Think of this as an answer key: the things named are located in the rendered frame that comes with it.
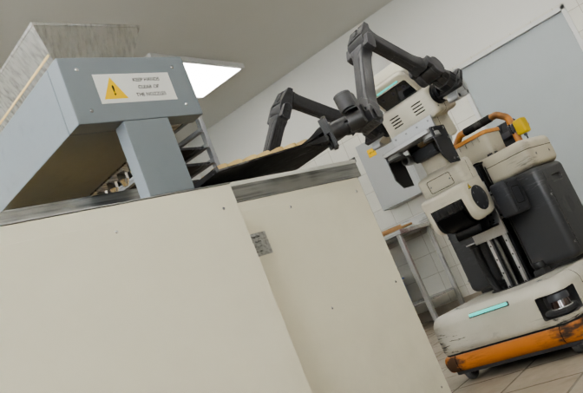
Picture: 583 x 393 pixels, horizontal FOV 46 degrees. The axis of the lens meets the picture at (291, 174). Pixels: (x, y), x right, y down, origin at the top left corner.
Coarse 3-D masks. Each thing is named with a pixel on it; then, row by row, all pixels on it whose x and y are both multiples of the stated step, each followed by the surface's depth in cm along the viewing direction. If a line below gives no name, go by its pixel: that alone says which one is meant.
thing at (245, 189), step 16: (352, 160) 225; (272, 176) 198; (288, 176) 203; (304, 176) 207; (320, 176) 212; (336, 176) 216; (352, 176) 222; (240, 192) 188; (256, 192) 192; (272, 192) 196
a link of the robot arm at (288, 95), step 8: (288, 88) 272; (280, 96) 274; (288, 96) 271; (296, 96) 275; (272, 104) 275; (280, 104) 268; (296, 104) 275; (304, 104) 277; (312, 104) 280; (320, 104) 282; (272, 112) 271; (304, 112) 280; (312, 112) 280; (320, 112) 281; (328, 112) 284; (336, 112) 286; (328, 120) 286
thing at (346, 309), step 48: (288, 192) 199; (336, 192) 212; (288, 240) 190; (336, 240) 202; (384, 240) 217; (288, 288) 183; (336, 288) 194; (384, 288) 207; (336, 336) 187; (384, 336) 199; (336, 384) 180; (384, 384) 191; (432, 384) 203
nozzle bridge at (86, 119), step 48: (48, 96) 148; (96, 96) 146; (144, 96) 154; (192, 96) 163; (0, 144) 168; (48, 144) 151; (96, 144) 155; (144, 144) 149; (0, 192) 172; (48, 192) 173; (96, 192) 189; (144, 192) 145
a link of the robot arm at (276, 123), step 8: (288, 104) 268; (280, 112) 266; (288, 112) 267; (272, 120) 267; (280, 120) 267; (272, 128) 265; (280, 128) 266; (272, 136) 263; (280, 136) 265; (272, 144) 262; (280, 144) 264
